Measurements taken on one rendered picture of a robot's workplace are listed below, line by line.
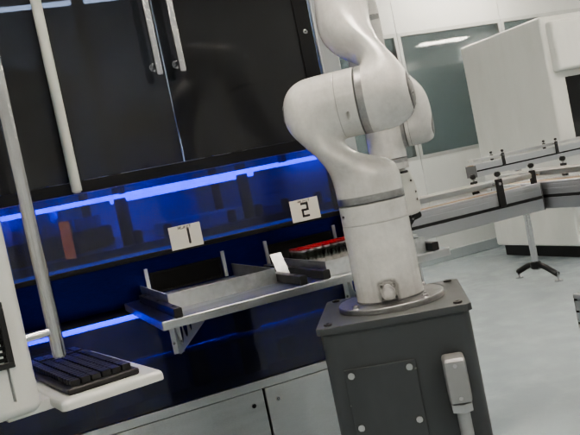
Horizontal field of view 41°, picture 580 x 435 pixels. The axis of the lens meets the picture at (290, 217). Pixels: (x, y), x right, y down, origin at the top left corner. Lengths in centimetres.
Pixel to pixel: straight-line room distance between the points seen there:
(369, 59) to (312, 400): 110
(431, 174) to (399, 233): 638
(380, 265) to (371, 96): 29
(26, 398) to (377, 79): 82
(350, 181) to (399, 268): 17
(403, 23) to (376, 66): 647
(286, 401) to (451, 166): 588
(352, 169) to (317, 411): 101
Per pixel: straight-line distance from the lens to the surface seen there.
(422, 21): 794
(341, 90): 135
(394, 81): 134
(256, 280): 182
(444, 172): 780
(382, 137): 177
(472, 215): 253
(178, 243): 203
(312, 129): 135
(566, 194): 263
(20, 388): 147
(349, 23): 144
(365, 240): 135
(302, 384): 217
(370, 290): 137
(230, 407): 211
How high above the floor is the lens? 112
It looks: 3 degrees down
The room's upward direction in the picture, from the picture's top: 12 degrees counter-clockwise
